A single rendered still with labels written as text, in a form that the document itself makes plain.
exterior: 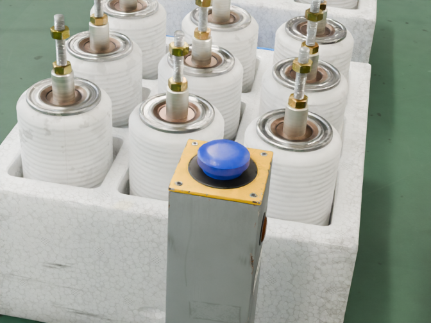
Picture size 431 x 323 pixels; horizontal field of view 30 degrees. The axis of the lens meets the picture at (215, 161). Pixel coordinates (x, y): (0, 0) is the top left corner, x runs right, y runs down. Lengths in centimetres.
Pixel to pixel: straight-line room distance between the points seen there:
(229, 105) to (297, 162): 17
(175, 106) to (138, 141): 5
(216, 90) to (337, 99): 13
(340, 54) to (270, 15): 29
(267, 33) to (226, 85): 39
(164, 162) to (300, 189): 13
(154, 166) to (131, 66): 16
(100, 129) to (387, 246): 44
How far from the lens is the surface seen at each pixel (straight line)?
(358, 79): 106
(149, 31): 100
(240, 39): 98
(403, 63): 152
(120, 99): 92
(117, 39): 94
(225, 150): 61
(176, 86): 78
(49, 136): 81
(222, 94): 88
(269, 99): 88
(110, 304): 88
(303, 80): 76
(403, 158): 125
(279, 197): 78
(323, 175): 78
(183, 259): 64
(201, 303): 66
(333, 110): 88
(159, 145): 77
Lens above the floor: 67
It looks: 34 degrees down
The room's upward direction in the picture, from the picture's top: 4 degrees clockwise
